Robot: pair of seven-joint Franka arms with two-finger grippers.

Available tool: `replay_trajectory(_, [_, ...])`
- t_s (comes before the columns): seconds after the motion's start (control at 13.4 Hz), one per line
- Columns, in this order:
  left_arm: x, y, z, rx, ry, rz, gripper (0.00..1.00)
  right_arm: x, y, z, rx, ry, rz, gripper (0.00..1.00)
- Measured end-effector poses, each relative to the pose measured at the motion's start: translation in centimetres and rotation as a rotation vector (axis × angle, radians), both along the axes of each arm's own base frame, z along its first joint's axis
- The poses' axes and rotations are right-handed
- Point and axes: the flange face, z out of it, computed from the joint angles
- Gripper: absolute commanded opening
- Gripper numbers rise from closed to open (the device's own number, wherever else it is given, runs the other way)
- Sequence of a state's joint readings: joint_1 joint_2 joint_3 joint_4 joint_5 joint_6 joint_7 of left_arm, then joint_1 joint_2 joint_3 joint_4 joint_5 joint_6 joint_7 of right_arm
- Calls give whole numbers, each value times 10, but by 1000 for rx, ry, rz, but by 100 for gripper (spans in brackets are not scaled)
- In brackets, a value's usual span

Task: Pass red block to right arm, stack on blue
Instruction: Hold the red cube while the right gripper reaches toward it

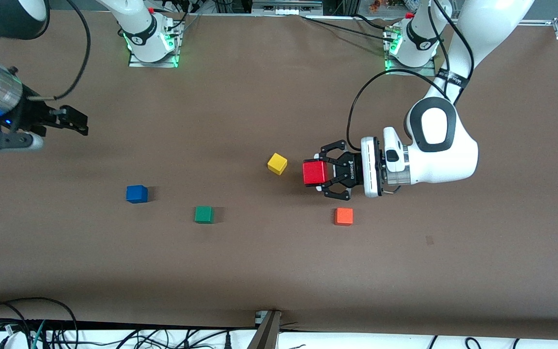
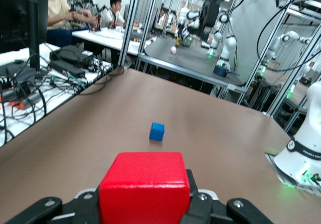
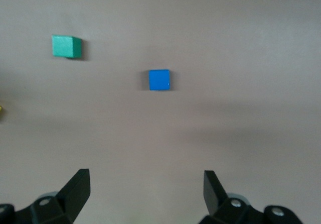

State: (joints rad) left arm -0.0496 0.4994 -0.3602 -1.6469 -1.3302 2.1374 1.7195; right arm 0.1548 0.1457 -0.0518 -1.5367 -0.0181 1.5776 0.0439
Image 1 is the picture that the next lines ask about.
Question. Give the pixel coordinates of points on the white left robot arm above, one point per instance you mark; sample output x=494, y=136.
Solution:
x=453, y=160

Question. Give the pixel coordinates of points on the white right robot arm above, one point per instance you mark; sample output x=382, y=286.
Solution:
x=138, y=34

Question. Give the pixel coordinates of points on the blue wooden cube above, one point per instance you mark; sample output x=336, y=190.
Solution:
x=136, y=194

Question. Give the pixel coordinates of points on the green wooden cube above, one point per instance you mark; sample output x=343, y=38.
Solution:
x=204, y=214

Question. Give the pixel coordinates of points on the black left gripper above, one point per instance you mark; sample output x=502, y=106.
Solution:
x=348, y=169

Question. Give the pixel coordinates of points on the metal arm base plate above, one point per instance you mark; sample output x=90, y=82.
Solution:
x=153, y=64
x=412, y=71

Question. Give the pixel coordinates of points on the grey equipment rack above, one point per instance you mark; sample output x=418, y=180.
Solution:
x=286, y=7

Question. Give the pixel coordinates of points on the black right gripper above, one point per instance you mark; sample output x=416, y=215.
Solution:
x=31, y=115

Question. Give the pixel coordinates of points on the yellow wooden cube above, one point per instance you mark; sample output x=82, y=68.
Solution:
x=277, y=164

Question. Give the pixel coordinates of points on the red wooden cube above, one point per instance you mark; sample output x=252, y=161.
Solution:
x=315, y=173

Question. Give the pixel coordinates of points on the orange wooden cube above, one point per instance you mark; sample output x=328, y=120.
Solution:
x=343, y=216

